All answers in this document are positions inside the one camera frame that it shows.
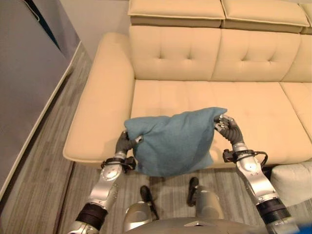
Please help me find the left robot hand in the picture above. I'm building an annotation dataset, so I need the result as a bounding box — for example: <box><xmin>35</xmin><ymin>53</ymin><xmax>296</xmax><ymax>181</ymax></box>
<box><xmin>115</xmin><ymin>131</ymin><xmax>145</xmax><ymax>157</ymax></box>

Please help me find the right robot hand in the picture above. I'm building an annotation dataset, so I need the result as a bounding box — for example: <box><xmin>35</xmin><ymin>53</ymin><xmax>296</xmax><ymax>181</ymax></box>
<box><xmin>213</xmin><ymin>113</ymin><xmax>245</xmax><ymax>146</ymax></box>

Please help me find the teal blue cushion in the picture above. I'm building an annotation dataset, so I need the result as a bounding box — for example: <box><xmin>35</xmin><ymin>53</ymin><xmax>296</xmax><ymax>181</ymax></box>
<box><xmin>123</xmin><ymin>106</ymin><xmax>228</xmax><ymax>178</ymax></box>

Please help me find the cream leather sofa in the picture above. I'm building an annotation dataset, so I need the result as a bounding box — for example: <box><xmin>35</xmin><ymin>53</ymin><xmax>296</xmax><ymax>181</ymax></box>
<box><xmin>62</xmin><ymin>0</ymin><xmax>312</xmax><ymax>170</ymax></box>

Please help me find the silver robot left leg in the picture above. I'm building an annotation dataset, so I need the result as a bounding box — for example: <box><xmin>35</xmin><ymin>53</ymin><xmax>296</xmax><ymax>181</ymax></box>
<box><xmin>122</xmin><ymin>185</ymin><xmax>160</xmax><ymax>232</ymax></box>

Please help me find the silver robot leg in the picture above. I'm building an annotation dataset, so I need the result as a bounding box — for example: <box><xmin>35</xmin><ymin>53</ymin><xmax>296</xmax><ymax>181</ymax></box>
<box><xmin>122</xmin><ymin>185</ymin><xmax>160</xmax><ymax>232</ymax></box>
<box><xmin>187</xmin><ymin>176</ymin><xmax>225</xmax><ymax>220</ymax></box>

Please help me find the silver robot right leg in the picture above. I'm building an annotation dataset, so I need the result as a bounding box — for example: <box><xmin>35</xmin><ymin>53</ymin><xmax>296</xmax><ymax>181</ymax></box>
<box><xmin>187</xmin><ymin>176</ymin><xmax>225</xmax><ymax>220</ymax></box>

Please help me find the white cushion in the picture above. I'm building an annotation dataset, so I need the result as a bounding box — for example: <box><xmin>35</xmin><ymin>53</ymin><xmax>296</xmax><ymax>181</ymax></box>
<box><xmin>270</xmin><ymin>161</ymin><xmax>312</xmax><ymax>210</ymax></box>

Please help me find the silver robot torso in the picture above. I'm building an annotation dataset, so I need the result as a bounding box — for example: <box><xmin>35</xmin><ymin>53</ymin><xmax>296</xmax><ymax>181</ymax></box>
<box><xmin>126</xmin><ymin>213</ymin><xmax>300</xmax><ymax>234</ymax></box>

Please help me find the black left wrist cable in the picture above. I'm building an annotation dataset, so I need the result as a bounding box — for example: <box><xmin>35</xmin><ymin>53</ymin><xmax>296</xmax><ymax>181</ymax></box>
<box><xmin>101</xmin><ymin>156</ymin><xmax>137</xmax><ymax>174</ymax></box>

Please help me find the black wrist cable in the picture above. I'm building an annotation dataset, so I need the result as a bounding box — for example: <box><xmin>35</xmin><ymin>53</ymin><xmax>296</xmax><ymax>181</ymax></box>
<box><xmin>101</xmin><ymin>156</ymin><xmax>137</xmax><ymax>174</ymax></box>
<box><xmin>222</xmin><ymin>149</ymin><xmax>268</xmax><ymax>167</ymax></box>

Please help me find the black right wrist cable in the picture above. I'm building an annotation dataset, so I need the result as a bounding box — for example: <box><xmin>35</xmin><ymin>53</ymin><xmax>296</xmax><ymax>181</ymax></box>
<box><xmin>222</xmin><ymin>149</ymin><xmax>268</xmax><ymax>167</ymax></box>

